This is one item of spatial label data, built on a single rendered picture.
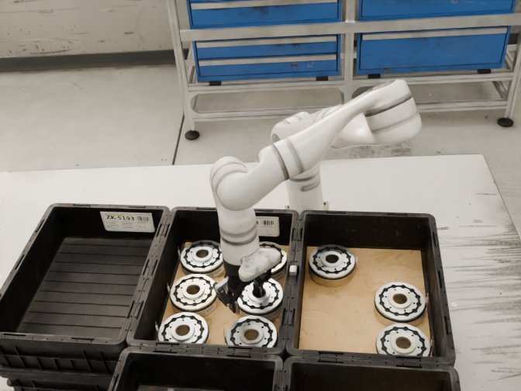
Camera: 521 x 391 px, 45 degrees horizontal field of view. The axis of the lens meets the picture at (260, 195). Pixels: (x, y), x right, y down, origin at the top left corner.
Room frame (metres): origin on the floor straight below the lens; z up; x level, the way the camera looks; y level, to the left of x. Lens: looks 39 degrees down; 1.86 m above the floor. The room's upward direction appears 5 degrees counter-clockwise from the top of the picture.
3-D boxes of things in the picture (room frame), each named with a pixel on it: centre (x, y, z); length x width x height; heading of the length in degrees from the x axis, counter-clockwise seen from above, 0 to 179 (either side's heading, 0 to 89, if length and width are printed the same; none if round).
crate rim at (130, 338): (0.91, 0.09, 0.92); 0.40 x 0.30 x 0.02; 170
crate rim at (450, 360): (0.86, -0.20, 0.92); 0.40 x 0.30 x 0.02; 170
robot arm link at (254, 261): (0.86, 0.04, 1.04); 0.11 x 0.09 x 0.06; 36
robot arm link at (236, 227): (0.89, 0.05, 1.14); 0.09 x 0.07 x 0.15; 17
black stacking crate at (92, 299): (0.96, 0.39, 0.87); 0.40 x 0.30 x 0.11; 170
